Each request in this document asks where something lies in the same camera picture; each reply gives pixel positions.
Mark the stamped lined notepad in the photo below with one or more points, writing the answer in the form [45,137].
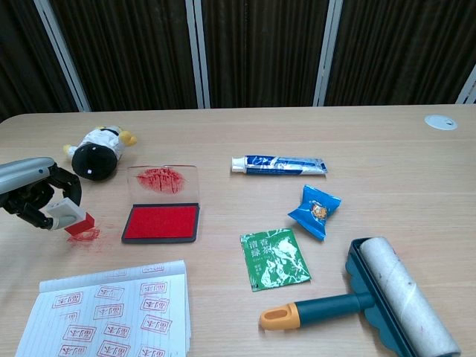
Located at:
[111,334]

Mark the blue white toothpaste tube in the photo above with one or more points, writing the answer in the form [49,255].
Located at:
[282,165]

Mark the white and red stamp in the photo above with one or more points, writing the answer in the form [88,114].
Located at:
[72,217]

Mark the green tea sachet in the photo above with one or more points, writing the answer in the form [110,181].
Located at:
[273,260]

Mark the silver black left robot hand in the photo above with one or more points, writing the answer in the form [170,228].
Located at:
[22,175]

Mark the teal lint roller orange tip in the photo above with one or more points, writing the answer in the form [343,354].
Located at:
[327,306]

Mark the red ink pad clear lid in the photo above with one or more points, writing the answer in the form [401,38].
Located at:
[161,223]

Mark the black white plush doll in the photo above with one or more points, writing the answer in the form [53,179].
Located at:
[93,160]

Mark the grey metal partition post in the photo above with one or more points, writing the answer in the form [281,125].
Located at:
[468,89]
[61,52]
[327,56]
[199,56]

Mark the blue snack packet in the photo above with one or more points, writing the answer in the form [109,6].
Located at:
[314,212]

